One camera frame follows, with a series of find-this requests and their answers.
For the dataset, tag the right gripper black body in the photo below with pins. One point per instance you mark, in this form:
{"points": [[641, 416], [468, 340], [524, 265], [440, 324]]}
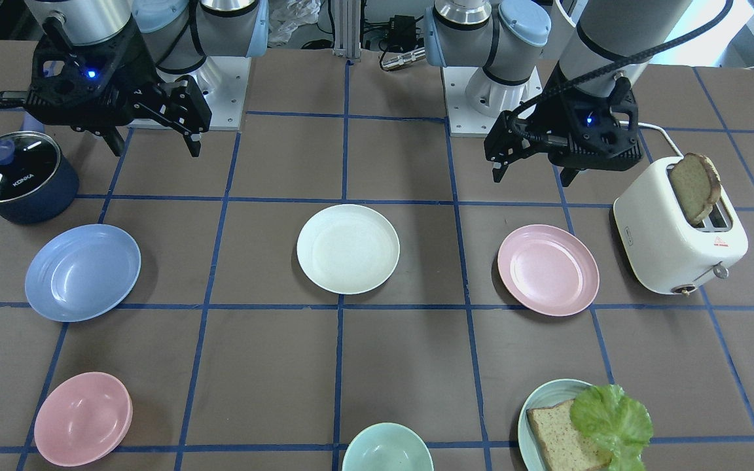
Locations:
{"points": [[133, 73]]}

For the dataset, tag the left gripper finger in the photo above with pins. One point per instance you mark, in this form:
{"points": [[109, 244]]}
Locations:
{"points": [[568, 175], [498, 171]]}

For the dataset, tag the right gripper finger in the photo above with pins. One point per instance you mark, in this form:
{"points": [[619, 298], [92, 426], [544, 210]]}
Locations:
{"points": [[114, 140], [193, 142]]}

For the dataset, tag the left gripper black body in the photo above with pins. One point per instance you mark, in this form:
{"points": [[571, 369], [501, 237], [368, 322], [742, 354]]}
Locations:
{"points": [[545, 116]]}

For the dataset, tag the pink plate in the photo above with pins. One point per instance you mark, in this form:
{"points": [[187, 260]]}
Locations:
{"points": [[548, 270]]}

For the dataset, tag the blue plate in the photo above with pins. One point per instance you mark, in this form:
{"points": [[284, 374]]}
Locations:
{"points": [[83, 273]]}

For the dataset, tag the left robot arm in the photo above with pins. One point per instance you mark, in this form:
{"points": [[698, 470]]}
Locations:
{"points": [[553, 85]]}

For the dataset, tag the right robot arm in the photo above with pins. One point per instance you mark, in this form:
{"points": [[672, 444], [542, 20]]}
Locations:
{"points": [[180, 35]]}

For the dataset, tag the dark blue saucepan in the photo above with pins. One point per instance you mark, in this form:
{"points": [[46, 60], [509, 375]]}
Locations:
{"points": [[49, 201]]}

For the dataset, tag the glass saucepan lid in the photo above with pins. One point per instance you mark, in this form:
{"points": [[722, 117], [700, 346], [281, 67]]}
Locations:
{"points": [[28, 159]]}

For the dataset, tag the toast slice in toaster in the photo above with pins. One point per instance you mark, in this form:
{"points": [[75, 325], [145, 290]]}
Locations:
{"points": [[696, 185]]}

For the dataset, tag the white toaster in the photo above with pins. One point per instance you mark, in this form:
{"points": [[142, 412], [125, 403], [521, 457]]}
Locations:
{"points": [[666, 253]]}

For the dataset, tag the cream white plate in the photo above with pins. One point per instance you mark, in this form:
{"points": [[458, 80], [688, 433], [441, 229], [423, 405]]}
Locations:
{"points": [[348, 249]]}

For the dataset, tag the mint green plate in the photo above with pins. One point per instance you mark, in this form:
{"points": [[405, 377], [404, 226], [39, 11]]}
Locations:
{"points": [[549, 394]]}

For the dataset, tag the green lettuce leaf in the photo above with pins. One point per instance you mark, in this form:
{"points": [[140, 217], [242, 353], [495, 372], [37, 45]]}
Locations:
{"points": [[615, 422]]}

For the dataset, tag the bread slice on plate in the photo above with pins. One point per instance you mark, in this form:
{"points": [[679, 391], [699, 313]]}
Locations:
{"points": [[562, 446]]}

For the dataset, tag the pink bowl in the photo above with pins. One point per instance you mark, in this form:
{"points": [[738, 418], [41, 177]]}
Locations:
{"points": [[83, 419]]}

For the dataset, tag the mint green bowl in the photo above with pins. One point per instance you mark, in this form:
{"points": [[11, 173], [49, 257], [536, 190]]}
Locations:
{"points": [[387, 446]]}

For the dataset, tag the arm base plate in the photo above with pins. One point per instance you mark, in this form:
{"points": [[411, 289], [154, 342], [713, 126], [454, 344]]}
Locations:
{"points": [[465, 104], [223, 81]]}

